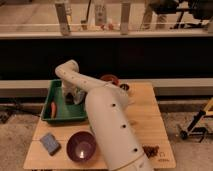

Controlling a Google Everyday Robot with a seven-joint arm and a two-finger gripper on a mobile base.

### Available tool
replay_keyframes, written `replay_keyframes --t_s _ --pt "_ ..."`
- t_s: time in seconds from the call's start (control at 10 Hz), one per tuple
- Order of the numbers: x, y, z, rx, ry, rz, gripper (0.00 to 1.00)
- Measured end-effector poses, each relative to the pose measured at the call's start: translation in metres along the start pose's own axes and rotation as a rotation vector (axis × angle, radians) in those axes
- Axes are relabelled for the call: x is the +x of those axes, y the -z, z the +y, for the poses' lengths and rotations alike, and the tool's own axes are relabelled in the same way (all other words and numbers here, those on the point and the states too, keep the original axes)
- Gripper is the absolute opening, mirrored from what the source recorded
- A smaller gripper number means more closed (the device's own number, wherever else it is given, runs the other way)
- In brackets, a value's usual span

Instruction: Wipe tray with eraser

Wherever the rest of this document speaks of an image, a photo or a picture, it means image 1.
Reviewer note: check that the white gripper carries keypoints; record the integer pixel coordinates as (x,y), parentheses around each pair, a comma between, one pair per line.
(69,90)

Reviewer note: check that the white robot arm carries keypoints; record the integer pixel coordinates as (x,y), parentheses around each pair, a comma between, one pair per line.
(105,106)

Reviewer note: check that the green plastic tray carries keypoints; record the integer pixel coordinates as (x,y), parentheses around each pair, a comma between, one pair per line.
(64,112)

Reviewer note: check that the blue eraser sponge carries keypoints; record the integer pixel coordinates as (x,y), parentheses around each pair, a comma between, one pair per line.
(50,143)

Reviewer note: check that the orange carrot toy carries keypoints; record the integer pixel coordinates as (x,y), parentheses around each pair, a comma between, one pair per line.
(53,109)

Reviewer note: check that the red bowl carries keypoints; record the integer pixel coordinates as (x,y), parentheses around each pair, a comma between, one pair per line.
(110,78)

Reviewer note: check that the purple bowl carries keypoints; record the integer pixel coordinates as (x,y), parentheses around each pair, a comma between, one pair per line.
(81,146)

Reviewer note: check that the yellow black cart frame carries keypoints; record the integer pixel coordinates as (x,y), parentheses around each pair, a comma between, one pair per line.
(198,125)

